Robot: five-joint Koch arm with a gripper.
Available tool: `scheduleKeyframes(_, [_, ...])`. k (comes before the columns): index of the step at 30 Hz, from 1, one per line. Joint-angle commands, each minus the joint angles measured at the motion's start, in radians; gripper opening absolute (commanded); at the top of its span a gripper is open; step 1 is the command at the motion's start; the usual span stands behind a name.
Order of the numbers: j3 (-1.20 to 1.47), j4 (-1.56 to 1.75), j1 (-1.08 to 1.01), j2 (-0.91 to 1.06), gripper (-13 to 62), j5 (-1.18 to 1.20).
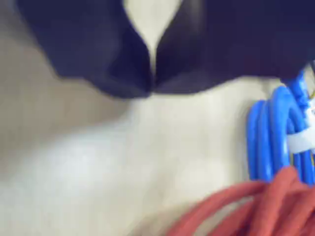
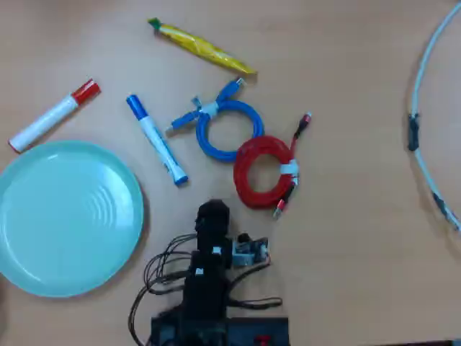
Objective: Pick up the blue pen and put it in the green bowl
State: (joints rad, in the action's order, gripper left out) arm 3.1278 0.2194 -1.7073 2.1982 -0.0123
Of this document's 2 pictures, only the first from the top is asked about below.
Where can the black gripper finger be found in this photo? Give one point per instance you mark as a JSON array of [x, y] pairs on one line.
[[221, 41], [93, 44]]

